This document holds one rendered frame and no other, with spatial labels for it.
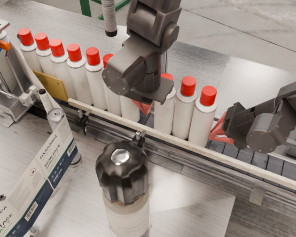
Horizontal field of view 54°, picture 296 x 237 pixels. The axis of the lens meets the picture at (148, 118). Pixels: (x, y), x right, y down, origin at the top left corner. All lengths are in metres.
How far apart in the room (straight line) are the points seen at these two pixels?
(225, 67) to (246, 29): 1.78
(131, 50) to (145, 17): 0.06
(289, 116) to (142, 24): 0.33
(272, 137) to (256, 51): 2.09
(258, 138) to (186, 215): 0.25
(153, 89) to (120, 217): 0.26
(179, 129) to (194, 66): 0.39
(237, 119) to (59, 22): 0.93
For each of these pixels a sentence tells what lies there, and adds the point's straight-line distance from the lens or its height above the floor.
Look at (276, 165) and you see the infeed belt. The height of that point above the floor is 0.88.
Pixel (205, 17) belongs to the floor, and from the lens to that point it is 2.95.
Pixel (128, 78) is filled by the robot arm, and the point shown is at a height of 1.20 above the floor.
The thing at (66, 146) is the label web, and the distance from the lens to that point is 0.69.
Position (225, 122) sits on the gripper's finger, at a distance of 0.70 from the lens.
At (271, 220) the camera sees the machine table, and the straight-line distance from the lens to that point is 0.81.
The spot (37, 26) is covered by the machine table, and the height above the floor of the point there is 0.83.
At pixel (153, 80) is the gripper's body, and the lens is 0.58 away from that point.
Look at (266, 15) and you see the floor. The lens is 3.14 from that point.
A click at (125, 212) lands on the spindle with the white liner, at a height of 1.06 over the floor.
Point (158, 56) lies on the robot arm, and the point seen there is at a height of 1.20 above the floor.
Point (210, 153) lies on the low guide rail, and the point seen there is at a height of 0.91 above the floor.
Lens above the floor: 1.54
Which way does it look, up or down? 51 degrees down
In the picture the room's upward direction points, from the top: straight up
